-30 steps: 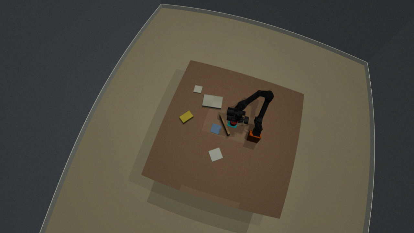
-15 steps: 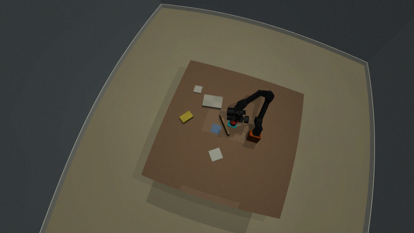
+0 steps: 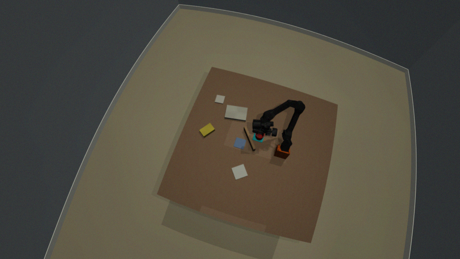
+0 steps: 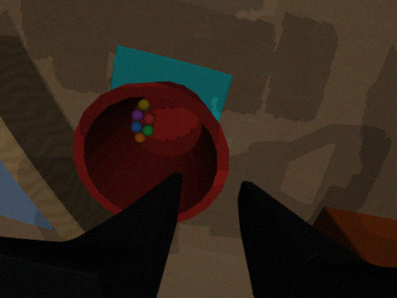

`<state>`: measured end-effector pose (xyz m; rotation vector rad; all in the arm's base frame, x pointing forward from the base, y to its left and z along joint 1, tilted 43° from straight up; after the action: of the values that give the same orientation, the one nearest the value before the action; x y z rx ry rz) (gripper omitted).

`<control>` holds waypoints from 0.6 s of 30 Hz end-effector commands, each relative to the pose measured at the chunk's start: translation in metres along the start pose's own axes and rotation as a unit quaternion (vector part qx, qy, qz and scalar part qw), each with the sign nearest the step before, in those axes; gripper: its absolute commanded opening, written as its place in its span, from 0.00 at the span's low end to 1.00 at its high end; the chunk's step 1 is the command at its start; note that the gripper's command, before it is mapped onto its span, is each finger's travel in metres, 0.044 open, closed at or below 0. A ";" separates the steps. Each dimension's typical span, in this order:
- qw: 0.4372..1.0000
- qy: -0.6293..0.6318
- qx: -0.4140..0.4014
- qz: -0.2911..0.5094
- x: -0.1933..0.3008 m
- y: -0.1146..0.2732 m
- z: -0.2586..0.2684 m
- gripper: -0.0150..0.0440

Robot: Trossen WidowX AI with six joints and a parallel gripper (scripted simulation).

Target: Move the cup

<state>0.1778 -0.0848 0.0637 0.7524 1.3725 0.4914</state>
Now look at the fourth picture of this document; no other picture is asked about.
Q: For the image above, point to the orange marble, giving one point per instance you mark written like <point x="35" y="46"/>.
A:
<point x="139" y="137"/>

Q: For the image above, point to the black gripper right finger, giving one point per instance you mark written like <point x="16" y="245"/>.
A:
<point x="289" y="258"/>

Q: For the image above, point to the blue marble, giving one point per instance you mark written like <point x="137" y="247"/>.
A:
<point x="136" y="126"/>

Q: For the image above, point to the purple marble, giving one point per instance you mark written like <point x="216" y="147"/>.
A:
<point x="137" y="115"/>

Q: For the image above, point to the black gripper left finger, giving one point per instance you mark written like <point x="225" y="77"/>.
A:
<point x="124" y="257"/>

